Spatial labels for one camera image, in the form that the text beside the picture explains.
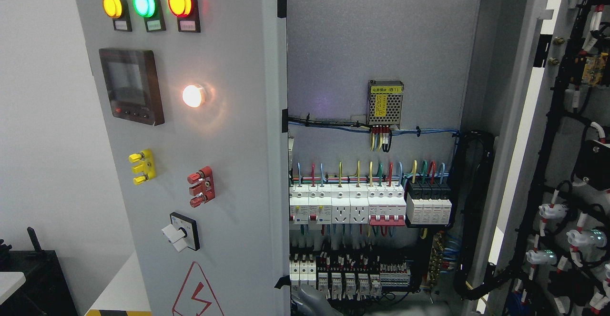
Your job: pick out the dark grey robot left hand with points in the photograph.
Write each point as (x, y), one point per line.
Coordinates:
(311, 302)

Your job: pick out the grey cabinet door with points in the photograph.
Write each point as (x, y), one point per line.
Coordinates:
(516, 222)
(231, 48)

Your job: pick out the red electric hazard sign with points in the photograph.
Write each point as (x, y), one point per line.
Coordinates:
(196, 297)

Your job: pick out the white socket breaker row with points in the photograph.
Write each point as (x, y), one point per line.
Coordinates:
(349, 203)

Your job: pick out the black surge protector modules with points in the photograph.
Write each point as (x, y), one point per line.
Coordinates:
(428, 204)

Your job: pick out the perforated metal power supply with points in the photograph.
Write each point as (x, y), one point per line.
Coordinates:
(385, 98)

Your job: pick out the white glowing indicator lamp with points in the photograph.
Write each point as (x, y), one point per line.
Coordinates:
(194, 95)

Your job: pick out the black box at left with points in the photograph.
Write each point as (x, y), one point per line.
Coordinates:
(45, 291)

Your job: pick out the black digital power meter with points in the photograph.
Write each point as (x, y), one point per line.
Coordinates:
(132, 85)

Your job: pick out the red indicator light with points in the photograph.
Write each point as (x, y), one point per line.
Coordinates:
(181, 8)

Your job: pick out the green indicator light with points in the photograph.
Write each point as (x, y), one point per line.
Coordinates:
(145, 8)

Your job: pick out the yellow indicator light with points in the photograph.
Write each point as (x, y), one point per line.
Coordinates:
(113, 8)

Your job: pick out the white rotary selector switch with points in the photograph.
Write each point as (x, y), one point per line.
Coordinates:
(182, 232)

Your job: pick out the red terminal post block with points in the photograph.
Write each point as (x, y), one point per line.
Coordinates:
(202, 189)

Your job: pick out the yellow terminal post block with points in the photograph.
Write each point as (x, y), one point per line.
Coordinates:
(144, 166)

